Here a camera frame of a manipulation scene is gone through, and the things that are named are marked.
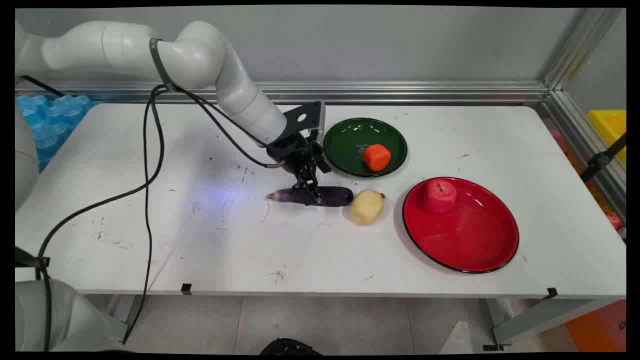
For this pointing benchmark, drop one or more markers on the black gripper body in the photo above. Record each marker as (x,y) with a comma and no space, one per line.
(296,152)

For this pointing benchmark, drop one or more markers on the blue bubble wrap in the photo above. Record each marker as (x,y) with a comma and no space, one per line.
(52,125)

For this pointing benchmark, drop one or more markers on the black table edge clip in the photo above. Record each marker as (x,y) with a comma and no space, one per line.
(186,288)
(552,293)

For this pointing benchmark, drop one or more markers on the black stand with clamp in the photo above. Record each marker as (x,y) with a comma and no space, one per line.
(600,161)

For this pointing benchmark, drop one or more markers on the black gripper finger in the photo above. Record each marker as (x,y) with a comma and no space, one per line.
(300,187)
(313,194)

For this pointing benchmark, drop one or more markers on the purple toy eggplant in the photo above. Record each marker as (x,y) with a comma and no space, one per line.
(336,196)

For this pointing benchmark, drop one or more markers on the red round plate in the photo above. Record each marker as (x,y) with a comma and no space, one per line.
(465,235)

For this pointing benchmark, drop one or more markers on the red toy apple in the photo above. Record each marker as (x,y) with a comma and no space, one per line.
(440,196)

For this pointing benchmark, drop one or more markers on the grey angled table leg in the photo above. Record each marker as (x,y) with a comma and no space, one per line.
(540,317)

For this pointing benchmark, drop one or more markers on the aluminium back frame rail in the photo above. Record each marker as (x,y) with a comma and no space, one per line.
(400,92)

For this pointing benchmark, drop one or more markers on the dark green round plate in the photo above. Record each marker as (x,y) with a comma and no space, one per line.
(347,145)

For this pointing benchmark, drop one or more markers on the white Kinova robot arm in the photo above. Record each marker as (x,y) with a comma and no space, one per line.
(200,55)

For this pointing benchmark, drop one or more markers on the yellow plastic box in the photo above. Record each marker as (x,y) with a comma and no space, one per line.
(609,125)

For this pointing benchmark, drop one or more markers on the aluminium corner post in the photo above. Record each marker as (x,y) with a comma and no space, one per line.
(580,50)

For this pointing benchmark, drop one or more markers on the black object on floor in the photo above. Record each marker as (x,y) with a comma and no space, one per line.
(290,347)

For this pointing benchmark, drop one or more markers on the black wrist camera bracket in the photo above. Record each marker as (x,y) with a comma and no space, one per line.
(310,117)

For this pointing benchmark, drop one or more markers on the yellow toy potato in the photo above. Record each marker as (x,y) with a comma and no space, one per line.
(366,207)

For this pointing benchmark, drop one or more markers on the orange box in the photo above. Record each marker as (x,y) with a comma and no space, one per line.
(600,327)

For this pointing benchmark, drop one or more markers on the orange toy fruit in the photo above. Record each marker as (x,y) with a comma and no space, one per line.
(377,157)

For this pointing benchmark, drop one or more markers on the aluminium side frame rail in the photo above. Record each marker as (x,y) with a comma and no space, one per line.
(585,135)

